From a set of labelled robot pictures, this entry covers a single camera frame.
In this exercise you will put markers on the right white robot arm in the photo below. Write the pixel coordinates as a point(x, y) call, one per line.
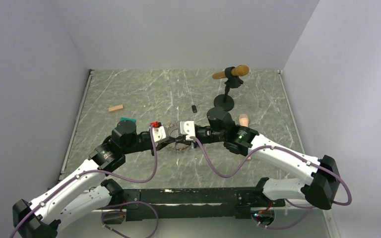
point(315, 180)

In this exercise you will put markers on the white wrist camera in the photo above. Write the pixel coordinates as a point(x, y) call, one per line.
point(187, 129)
point(160, 134)

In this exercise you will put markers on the black base frame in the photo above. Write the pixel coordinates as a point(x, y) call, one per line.
point(175, 203)

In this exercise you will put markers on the pink wooden cylinder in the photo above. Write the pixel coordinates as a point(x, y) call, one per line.
point(244, 120)

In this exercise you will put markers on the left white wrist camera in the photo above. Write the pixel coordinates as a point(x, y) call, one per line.
point(160, 134)

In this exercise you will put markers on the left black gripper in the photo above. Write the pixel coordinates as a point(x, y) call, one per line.
point(159, 146)

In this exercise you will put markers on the teal block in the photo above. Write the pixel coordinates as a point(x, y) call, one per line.
point(128, 119)

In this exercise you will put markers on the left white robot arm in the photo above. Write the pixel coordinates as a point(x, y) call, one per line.
point(87, 188)

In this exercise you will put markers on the tan wooden block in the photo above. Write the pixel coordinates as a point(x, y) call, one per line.
point(115, 108)

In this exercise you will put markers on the black microphone stand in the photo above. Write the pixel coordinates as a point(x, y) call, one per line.
point(225, 101)

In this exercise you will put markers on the small black cylinder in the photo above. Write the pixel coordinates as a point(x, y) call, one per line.
point(194, 109)

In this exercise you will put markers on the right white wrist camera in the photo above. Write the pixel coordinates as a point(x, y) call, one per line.
point(187, 129)

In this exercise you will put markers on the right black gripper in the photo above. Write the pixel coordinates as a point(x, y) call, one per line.
point(194, 144)

